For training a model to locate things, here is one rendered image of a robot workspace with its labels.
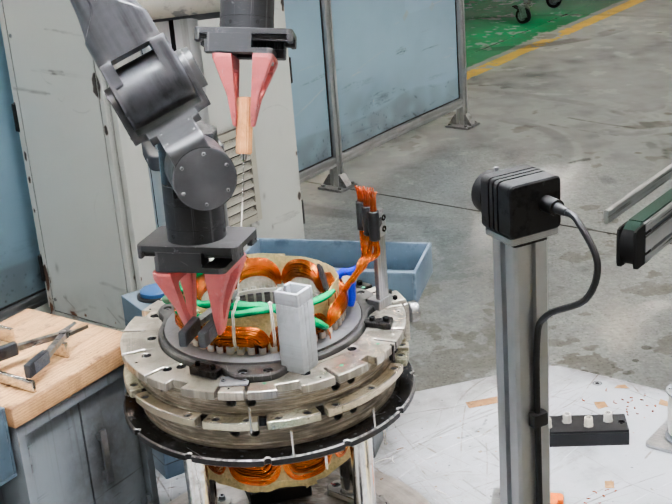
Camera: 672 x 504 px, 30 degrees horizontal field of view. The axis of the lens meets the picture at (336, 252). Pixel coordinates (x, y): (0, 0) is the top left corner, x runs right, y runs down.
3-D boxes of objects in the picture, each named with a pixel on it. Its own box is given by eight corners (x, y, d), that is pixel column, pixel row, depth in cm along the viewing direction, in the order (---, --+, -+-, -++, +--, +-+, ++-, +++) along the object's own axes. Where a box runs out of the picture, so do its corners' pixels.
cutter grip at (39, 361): (31, 379, 136) (28, 365, 135) (24, 378, 136) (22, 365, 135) (50, 362, 139) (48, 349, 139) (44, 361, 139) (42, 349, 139)
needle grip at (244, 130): (251, 153, 132) (252, 96, 132) (234, 153, 132) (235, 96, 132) (252, 154, 133) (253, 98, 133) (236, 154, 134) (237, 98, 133)
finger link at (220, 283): (231, 347, 120) (222, 254, 117) (161, 344, 121) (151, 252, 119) (253, 320, 126) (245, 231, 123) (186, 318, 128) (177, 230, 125)
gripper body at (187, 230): (238, 266, 117) (231, 190, 115) (136, 264, 119) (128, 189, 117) (259, 244, 123) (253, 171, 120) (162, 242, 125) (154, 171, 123)
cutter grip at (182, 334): (186, 347, 120) (185, 332, 120) (179, 347, 121) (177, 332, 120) (201, 330, 124) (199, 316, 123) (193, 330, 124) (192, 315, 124)
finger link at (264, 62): (270, 125, 129) (272, 33, 129) (201, 123, 129) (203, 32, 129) (276, 129, 136) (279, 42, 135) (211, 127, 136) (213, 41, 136)
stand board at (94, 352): (15, 429, 133) (11, 409, 132) (-99, 392, 144) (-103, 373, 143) (142, 353, 148) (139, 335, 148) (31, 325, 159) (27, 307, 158)
